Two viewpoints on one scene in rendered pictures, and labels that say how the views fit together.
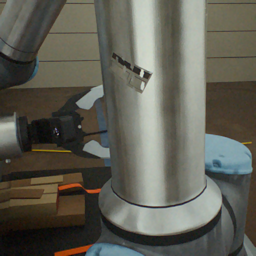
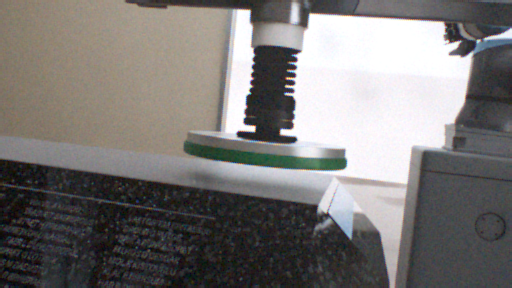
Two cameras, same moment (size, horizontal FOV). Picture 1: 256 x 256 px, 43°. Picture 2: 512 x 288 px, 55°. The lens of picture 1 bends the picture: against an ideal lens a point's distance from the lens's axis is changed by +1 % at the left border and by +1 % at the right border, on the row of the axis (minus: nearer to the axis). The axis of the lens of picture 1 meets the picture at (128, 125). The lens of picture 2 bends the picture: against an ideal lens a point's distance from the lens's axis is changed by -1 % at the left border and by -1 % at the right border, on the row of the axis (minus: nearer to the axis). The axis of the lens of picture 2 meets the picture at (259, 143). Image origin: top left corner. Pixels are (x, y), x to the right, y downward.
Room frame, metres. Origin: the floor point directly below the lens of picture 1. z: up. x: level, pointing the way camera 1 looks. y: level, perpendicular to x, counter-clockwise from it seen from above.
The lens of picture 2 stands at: (0.62, 1.53, 0.89)
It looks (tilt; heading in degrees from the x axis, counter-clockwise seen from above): 3 degrees down; 291
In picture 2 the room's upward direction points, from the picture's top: 6 degrees clockwise
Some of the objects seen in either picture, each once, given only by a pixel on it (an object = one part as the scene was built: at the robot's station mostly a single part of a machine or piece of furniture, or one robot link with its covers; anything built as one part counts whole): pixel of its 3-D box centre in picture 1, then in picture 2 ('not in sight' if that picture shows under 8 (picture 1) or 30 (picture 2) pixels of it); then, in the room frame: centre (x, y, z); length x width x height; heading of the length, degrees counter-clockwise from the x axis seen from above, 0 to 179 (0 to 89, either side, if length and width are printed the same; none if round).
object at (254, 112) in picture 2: not in sight; (269, 114); (0.85, 0.90, 0.89); 0.07 x 0.07 x 0.01
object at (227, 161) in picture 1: (201, 189); (498, 69); (0.49, -0.13, 1.11); 0.17 x 0.15 x 0.18; 150
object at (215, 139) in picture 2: not in sight; (266, 143); (0.85, 0.90, 0.85); 0.21 x 0.21 x 0.01
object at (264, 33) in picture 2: not in sight; (277, 36); (0.85, 0.90, 1.00); 0.07 x 0.07 x 0.04
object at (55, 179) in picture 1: (47, 180); not in sight; (2.30, 0.66, 0.10); 0.25 x 0.10 x 0.01; 100
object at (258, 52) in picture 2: not in sight; (274, 67); (0.85, 0.90, 0.96); 0.06 x 0.06 x 0.09
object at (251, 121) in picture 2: not in sight; (268, 123); (0.85, 0.90, 0.88); 0.07 x 0.07 x 0.01
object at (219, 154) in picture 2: not in sight; (266, 146); (0.85, 0.90, 0.85); 0.22 x 0.22 x 0.04
